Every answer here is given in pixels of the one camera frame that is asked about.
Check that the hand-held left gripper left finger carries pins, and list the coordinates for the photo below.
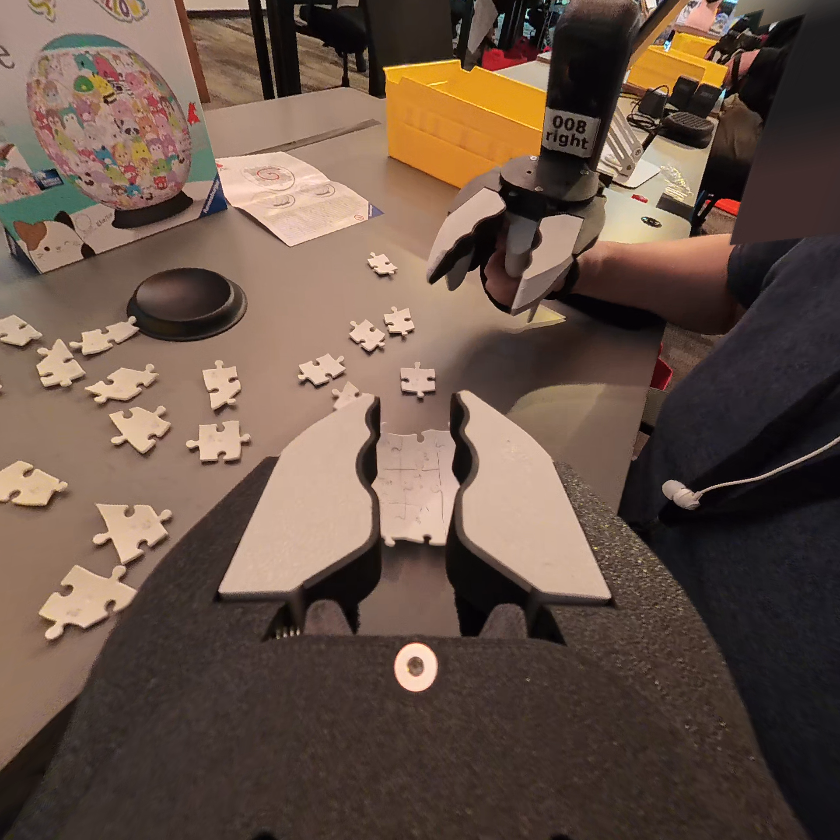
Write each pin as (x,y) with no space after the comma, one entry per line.
(308,512)

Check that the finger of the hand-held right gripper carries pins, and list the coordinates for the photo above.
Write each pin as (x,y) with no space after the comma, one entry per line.
(466,223)
(554,249)

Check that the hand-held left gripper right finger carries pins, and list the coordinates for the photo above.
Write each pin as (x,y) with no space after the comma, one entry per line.
(525,518)

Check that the assembled white puzzle section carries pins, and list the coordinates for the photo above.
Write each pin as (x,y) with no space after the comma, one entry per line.
(413,485)

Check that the person's right forearm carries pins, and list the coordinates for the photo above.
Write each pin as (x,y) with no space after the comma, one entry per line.
(656,275)

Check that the scattered loose puzzle pieces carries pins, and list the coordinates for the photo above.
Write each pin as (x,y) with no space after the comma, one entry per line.
(223,384)

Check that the puzzle ball box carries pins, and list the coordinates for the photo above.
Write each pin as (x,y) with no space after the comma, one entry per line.
(98,131)

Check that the person's right hand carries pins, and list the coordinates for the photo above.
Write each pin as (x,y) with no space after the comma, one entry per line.
(502,282)

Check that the white tablet stand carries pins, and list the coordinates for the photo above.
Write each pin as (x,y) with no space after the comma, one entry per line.
(630,157)

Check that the yellow bin on far table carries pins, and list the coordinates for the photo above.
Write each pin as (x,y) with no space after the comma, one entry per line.
(446,118)

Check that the red panel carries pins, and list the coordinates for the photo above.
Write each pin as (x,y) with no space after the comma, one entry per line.
(661,374)

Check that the yellow plastic bin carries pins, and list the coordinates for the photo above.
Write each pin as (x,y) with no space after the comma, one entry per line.
(676,62)

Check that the folded instruction leaflet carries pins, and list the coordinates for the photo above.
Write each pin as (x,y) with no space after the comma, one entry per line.
(295,197)

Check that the black office chair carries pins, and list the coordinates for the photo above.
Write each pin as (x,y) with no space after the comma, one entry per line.
(328,33)

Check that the black round stand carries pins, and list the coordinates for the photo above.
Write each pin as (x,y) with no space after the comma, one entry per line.
(184,302)

